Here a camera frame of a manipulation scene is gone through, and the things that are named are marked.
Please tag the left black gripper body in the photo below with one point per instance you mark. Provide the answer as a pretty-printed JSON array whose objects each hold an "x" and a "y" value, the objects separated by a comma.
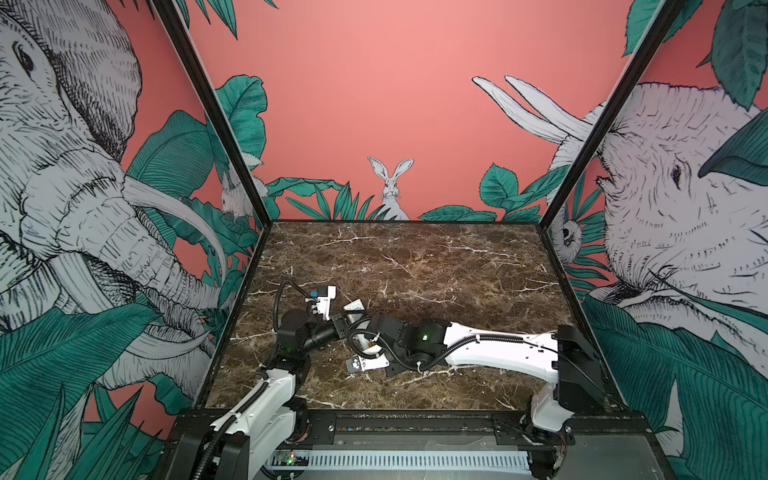
[{"x": 320, "y": 334}]

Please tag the white remote control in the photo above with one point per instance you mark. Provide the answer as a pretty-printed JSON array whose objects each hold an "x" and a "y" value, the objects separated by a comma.
[{"x": 357, "y": 304}]

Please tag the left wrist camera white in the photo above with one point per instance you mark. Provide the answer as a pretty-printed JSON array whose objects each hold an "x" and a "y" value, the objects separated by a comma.
[{"x": 320, "y": 300}]

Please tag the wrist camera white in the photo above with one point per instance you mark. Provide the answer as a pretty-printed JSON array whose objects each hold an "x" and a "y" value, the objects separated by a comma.
[
  {"x": 360, "y": 364},
  {"x": 320, "y": 300}
]

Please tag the right black frame post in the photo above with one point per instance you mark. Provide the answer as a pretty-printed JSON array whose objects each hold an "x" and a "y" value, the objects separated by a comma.
[{"x": 653, "y": 36}]

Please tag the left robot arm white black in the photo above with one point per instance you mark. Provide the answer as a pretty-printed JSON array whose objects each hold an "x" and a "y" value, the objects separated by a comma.
[{"x": 238, "y": 443}]

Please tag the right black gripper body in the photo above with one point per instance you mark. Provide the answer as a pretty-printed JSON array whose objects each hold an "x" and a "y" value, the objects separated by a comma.
[{"x": 398, "y": 362}]

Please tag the small circuit board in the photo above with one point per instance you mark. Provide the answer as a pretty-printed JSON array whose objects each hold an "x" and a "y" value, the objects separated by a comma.
[{"x": 285, "y": 459}]

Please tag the black frame post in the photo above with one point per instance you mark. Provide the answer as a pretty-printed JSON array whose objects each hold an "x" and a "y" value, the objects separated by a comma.
[
  {"x": 653, "y": 36},
  {"x": 176, "y": 30}
]

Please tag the left black frame post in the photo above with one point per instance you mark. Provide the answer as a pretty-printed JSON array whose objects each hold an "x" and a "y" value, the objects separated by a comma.
[{"x": 176, "y": 30}]

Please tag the white slotted cable duct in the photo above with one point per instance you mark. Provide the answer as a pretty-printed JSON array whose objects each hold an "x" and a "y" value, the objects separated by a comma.
[{"x": 493, "y": 461}]

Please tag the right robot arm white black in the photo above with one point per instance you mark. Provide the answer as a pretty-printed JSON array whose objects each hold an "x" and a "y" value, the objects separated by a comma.
[{"x": 567, "y": 363}]

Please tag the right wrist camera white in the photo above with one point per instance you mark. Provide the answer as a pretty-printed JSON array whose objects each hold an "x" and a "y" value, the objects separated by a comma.
[{"x": 360, "y": 364}]

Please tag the black mounting rail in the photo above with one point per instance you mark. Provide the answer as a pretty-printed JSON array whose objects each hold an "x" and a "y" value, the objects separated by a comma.
[{"x": 503, "y": 427}]

